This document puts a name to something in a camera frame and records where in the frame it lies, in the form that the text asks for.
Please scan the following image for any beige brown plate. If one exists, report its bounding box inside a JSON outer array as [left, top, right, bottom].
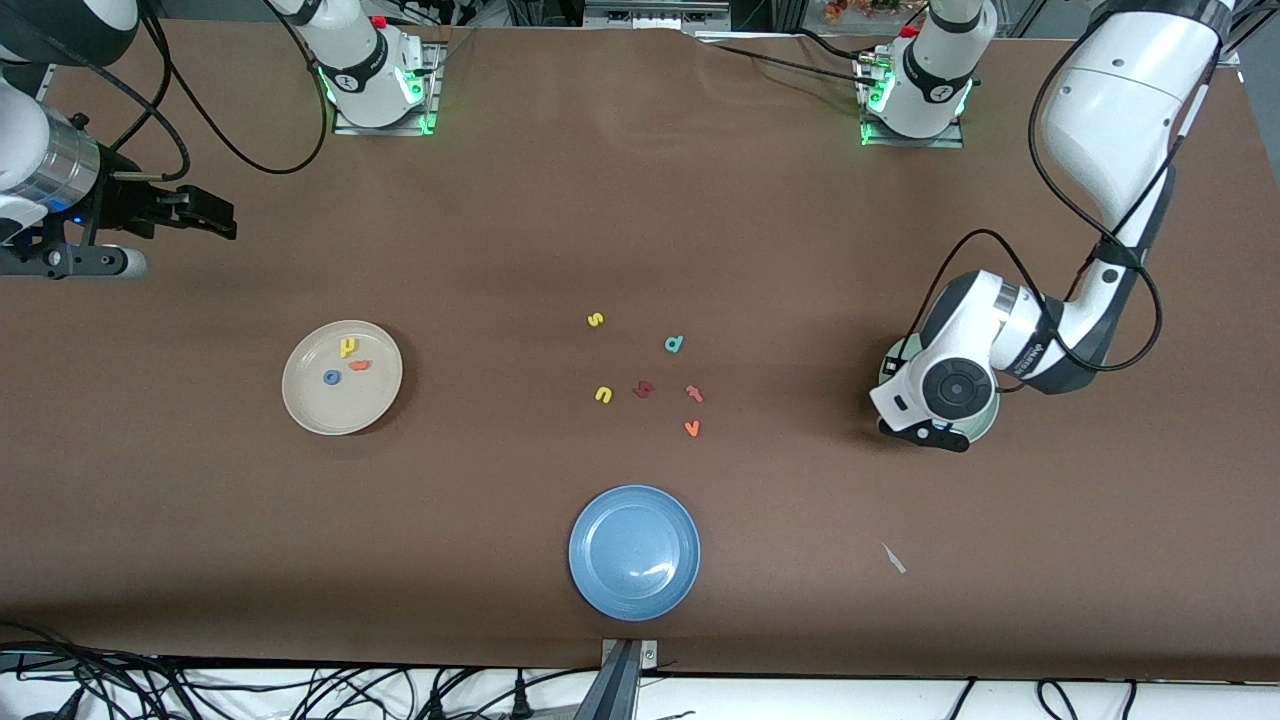
[[281, 320, 404, 437]]

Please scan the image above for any grey metal device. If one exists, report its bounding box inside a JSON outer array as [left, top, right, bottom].
[[585, 0, 731, 31]]

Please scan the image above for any blue plate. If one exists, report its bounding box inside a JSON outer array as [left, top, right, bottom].
[[568, 485, 701, 622]]

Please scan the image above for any green plate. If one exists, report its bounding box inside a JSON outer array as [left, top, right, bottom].
[[878, 335, 1001, 448]]

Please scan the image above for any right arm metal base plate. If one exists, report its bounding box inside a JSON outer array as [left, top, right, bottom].
[[333, 40, 446, 136]]

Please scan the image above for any black cable on table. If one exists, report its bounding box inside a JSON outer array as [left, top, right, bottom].
[[700, 28, 881, 86]]

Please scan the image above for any grey camera mount pole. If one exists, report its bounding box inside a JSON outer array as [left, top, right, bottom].
[[573, 640, 643, 720]]

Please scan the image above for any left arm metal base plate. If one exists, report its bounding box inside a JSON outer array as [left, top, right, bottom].
[[855, 50, 966, 149]]

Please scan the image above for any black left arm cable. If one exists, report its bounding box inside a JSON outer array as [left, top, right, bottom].
[[905, 30, 1216, 376]]

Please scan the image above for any aluminium frame profile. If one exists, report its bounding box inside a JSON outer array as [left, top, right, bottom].
[[1205, 0, 1263, 71]]

